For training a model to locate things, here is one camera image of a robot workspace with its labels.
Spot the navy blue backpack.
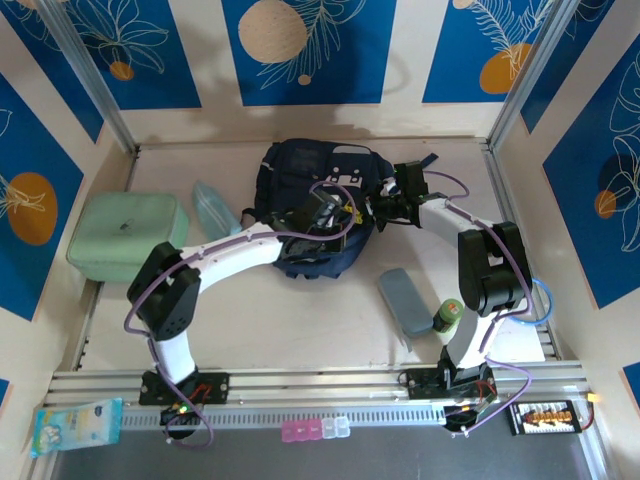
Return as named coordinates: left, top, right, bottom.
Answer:
left=242, top=138, right=440, bottom=280

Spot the grey blue glasses case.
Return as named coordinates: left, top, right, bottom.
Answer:
left=377, top=268, right=432, bottom=339

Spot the light blue pencil pouch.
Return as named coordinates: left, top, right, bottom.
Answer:
left=192, top=179, right=245, bottom=242

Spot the mint green lunch bag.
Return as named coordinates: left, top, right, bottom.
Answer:
left=66, top=192, right=191, bottom=284

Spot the light blue wipes pack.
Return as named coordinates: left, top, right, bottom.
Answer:
left=30, top=397, right=124, bottom=459

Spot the green bottle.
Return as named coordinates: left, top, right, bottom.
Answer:
left=431, top=298, right=465, bottom=335

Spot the blue poster beige circle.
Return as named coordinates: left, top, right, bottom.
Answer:
left=221, top=0, right=398, bottom=107

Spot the blue poster orange circle feather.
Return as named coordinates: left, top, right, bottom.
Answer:
left=422, top=0, right=557, bottom=105

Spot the blue poster dark circle leaf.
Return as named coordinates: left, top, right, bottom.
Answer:
left=542, top=47, right=640, bottom=310

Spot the blue poster white flower outline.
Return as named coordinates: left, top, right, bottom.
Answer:
left=59, top=0, right=203, bottom=111

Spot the pink clear pill organizer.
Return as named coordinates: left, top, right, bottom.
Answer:
left=281, top=418, right=351, bottom=443

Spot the black controller board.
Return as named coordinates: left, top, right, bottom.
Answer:
left=160, top=402, right=204, bottom=432
left=443, top=403, right=497, bottom=434

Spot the black power distribution board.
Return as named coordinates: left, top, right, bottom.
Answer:
left=508, top=399, right=582, bottom=436

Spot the blue poster large orange circle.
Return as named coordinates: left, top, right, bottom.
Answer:
left=0, top=72, right=85, bottom=322

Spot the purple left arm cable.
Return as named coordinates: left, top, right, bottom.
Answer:
left=123, top=180, right=362, bottom=447

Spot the aluminium table side rail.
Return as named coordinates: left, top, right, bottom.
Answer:
left=73, top=147, right=141, bottom=372
left=483, top=144, right=560, bottom=361

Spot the blue cable ring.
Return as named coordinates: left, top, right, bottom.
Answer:
left=519, top=277, right=556, bottom=327

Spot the aluminium mounting rail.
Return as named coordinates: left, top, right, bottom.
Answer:
left=42, top=360, right=594, bottom=407

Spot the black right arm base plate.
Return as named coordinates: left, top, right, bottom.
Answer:
left=405, top=367, right=499, bottom=401

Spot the aluminium frame post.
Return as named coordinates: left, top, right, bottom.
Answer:
left=37, top=0, right=140, bottom=154
left=487, top=0, right=587, bottom=150

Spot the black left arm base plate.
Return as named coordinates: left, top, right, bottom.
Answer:
left=138, top=370, right=231, bottom=406

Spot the grey slotted cable duct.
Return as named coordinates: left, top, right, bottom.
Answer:
left=119, top=403, right=516, bottom=432

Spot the blue wall poster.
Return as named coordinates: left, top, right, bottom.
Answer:
left=519, top=0, right=617, bottom=134
left=0, top=0, right=105, bottom=145

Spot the yellow plug power wire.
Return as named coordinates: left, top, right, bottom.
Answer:
left=578, top=392, right=603, bottom=432

